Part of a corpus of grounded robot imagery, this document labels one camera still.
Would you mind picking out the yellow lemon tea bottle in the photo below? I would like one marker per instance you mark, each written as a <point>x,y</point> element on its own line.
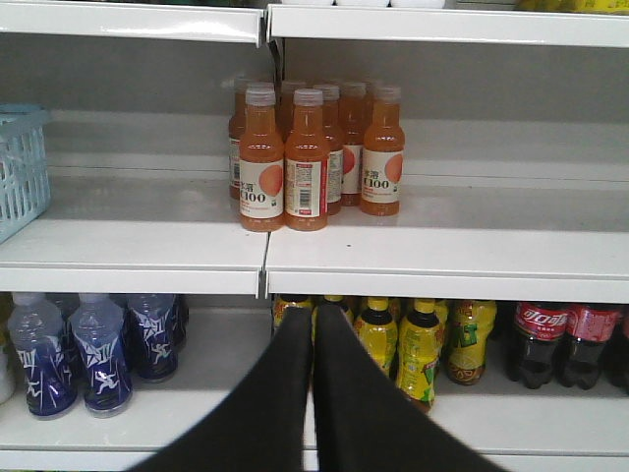
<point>377,331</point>
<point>418,353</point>
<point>470,325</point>

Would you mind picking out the coke plastic bottle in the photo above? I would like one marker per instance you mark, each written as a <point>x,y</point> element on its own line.
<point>535,334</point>
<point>589,328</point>

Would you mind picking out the blue sports drink bottle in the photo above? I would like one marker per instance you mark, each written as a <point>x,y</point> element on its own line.
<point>35,327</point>
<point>154,345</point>
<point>97,326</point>

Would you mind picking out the white metal shelving unit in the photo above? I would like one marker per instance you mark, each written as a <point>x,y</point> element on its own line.
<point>515,178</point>

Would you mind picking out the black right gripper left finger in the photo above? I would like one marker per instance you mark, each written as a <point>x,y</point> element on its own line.
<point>259,426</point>

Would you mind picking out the light blue plastic basket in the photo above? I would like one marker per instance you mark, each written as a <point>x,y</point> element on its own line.
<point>25,188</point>

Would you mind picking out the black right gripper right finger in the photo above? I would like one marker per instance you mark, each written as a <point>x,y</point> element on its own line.
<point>363,422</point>

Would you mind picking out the orange C100 juice bottle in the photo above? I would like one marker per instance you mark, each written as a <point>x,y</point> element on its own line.
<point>384,143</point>
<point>261,164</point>
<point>306,160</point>

